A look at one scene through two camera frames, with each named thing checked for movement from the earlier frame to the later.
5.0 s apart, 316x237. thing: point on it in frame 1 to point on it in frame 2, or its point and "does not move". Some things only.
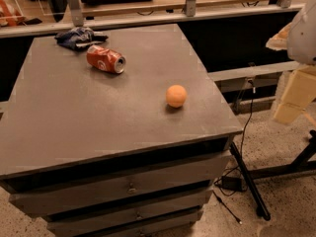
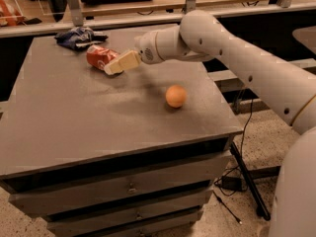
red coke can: x=106 y=58 does not move
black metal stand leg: x=305 y=164 does not move
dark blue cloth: x=79 y=38 does not move
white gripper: x=303 y=37 to x=145 y=49
